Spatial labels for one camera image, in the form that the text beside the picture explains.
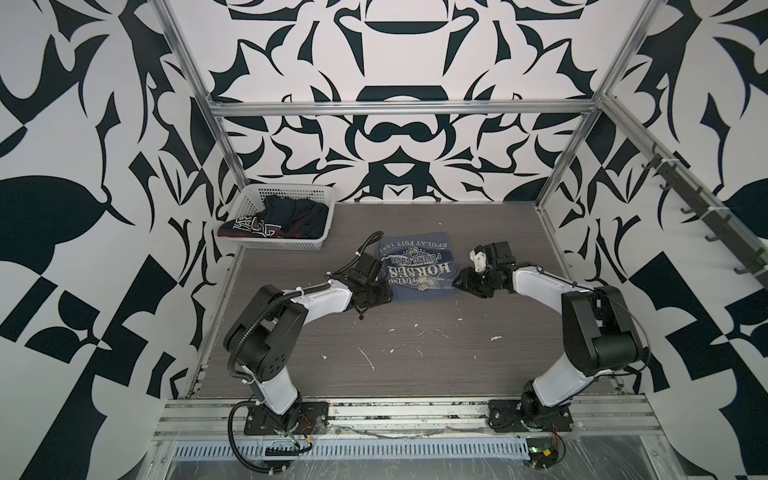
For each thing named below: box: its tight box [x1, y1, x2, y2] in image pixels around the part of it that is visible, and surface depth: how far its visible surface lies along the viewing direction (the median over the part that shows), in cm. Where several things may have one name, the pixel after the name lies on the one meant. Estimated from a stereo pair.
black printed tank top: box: [217, 196, 329, 239], surface depth 106 cm
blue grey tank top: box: [377, 232, 457, 302], surface depth 101 cm
